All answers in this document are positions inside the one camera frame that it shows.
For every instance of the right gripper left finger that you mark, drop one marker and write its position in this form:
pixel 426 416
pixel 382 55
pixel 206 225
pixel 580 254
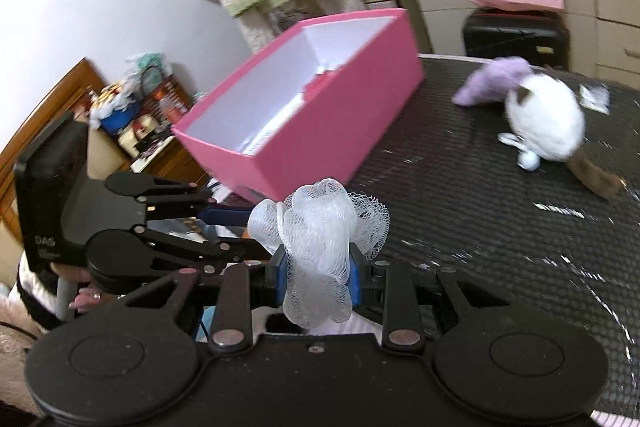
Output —
pixel 138 355

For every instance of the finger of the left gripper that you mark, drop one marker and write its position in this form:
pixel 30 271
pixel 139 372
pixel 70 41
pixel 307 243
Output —
pixel 122 261
pixel 165 199

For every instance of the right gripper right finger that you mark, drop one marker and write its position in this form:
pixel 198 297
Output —
pixel 490 354

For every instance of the white mesh bath pouf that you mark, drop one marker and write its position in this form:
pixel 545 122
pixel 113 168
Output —
pixel 315 226

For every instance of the red strawberry plush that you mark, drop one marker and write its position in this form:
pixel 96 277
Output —
pixel 317 84

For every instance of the white brown plush toy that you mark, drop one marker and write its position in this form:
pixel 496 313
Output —
pixel 547 123

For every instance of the purple plush toy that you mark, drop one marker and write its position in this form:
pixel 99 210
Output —
pixel 492 82

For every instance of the person's left hand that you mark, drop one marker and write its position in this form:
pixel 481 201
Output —
pixel 76 291

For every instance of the woven basket bag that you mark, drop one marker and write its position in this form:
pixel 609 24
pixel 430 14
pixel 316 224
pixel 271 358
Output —
pixel 155 84

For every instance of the blue flower bouquet box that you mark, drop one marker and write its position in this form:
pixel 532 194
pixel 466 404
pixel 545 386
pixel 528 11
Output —
pixel 113 108

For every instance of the wooden nightstand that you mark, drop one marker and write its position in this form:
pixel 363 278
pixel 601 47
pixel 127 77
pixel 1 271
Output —
pixel 170 160

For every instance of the black honeycomb table mat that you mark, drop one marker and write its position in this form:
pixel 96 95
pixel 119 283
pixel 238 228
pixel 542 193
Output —
pixel 457 196

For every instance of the pink cardboard box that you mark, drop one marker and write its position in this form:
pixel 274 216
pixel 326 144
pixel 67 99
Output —
pixel 255 134

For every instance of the small foil packet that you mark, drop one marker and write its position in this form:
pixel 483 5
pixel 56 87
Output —
pixel 596 98

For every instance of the black suitcase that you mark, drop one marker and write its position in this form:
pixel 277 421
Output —
pixel 540 37

